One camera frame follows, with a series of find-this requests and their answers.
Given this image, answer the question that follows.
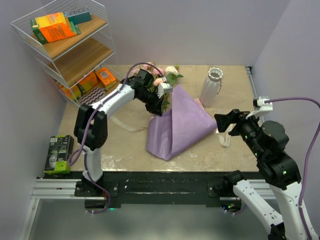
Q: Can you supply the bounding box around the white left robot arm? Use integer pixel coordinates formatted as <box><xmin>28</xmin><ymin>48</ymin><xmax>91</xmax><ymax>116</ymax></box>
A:
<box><xmin>67</xmin><ymin>69</ymin><xmax>173</xmax><ymax>197</ymax></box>

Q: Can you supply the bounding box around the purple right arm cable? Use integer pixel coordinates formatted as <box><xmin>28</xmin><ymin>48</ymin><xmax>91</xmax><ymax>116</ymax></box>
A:
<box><xmin>223</xmin><ymin>96</ymin><xmax>320</xmax><ymax>240</ymax></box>

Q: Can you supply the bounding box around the peach two-bloom flower stem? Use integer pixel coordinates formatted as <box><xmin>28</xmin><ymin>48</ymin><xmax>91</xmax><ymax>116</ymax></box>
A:
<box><xmin>153</xmin><ymin>77</ymin><xmax>173</xmax><ymax>113</ymax></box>

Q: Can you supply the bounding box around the pink two-bloom flower stem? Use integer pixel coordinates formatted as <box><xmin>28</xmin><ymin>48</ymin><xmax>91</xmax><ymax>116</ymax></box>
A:
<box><xmin>136</xmin><ymin>69</ymin><xmax>157</xmax><ymax>93</ymax></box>

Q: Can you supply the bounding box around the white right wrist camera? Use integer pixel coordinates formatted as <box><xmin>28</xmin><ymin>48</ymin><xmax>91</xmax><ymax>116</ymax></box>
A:
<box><xmin>246</xmin><ymin>96</ymin><xmax>273</xmax><ymax>119</ymax></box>

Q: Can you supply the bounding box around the zigzag patterned purple mat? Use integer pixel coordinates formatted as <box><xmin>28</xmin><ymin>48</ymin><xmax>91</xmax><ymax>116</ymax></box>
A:
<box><xmin>79</xmin><ymin>87</ymin><xmax>107</xmax><ymax>105</ymax></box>

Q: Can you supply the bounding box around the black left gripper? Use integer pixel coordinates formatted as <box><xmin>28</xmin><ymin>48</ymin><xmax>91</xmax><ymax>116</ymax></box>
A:
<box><xmin>137</xmin><ymin>89</ymin><xmax>165</xmax><ymax>117</ymax></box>

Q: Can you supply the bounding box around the small orange box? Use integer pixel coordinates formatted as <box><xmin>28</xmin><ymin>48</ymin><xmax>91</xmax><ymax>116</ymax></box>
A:
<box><xmin>95</xmin><ymin>67</ymin><xmax>117</xmax><ymax>88</ymax></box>

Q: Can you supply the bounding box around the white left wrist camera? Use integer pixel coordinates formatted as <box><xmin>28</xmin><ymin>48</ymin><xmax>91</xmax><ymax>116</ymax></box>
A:
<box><xmin>157</xmin><ymin>77</ymin><xmax>173</xmax><ymax>98</ymax></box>

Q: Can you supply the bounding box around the purple pink wrapping paper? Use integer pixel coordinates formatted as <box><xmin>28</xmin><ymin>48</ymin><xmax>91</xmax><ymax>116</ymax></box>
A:
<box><xmin>146</xmin><ymin>85</ymin><xmax>217</xmax><ymax>161</ymax></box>

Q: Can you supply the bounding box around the black mounting base rail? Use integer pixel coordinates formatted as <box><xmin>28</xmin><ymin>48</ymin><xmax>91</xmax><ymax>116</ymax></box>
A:
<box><xmin>42</xmin><ymin>169</ymin><xmax>261</xmax><ymax>210</ymax></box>

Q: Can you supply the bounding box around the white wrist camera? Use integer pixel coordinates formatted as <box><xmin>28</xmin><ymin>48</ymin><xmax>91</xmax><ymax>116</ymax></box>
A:
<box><xmin>157</xmin><ymin>77</ymin><xmax>173</xmax><ymax>98</ymax></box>
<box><xmin>246</xmin><ymin>96</ymin><xmax>273</xmax><ymax>119</ymax></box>

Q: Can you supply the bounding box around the beige ribbon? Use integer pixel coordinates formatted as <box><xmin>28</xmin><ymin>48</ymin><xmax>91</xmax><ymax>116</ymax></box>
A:
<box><xmin>110</xmin><ymin>116</ymin><xmax>231</xmax><ymax>148</ymax></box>

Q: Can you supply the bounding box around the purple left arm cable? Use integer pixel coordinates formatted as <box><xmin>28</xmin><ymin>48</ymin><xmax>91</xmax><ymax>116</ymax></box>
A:
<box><xmin>66</xmin><ymin>61</ymin><xmax>167</xmax><ymax>215</ymax></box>

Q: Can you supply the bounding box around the teal box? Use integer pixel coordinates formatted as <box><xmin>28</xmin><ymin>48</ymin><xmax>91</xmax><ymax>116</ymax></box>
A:
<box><xmin>63</xmin><ymin>7</ymin><xmax>92</xmax><ymax>25</ymax></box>

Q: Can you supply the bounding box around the white flower stem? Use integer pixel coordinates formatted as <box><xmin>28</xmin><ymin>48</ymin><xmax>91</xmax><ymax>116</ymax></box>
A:
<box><xmin>164</xmin><ymin>64</ymin><xmax>184</xmax><ymax>86</ymax></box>

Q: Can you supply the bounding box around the orange yellow carton box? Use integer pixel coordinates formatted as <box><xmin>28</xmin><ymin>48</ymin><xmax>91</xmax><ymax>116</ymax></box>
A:
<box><xmin>30</xmin><ymin>12</ymin><xmax>81</xmax><ymax>45</ymax></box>

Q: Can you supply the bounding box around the white wire wooden shelf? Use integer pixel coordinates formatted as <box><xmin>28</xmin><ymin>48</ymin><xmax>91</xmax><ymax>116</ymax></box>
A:
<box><xmin>11</xmin><ymin>0</ymin><xmax>121</xmax><ymax>106</ymax></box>

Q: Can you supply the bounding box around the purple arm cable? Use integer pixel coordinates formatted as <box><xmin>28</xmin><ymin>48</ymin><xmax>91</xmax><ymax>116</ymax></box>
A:
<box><xmin>223</xmin><ymin>96</ymin><xmax>320</xmax><ymax>240</ymax></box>
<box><xmin>66</xmin><ymin>61</ymin><xmax>167</xmax><ymax>215</ymax></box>

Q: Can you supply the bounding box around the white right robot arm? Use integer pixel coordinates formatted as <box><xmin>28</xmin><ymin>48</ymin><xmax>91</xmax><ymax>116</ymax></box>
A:
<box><xmin>214</xmin><ymin>109</ymin><xmax>320</xmax><ymax>240</ymax></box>

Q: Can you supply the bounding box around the white ribbed ceramic vase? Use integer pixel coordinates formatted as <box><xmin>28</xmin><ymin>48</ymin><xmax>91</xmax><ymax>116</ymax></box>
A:
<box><xmin>199</xmin><ymin>67</ymin><xmax>224</xmax><ymax>107</ymax></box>

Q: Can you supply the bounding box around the green black product box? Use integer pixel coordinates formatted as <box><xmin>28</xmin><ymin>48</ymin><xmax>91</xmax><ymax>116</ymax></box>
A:
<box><xmin>44</xmin><ymin>135</ymin><xmax>74</xmax><ymax>175</ymax></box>

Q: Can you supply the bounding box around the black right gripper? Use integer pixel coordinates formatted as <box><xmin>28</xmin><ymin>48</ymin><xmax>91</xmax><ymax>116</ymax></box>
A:
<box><xmin>213</xmin><ymin>107</ymin><xmax>266</xmax><ymax>158</ymax></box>

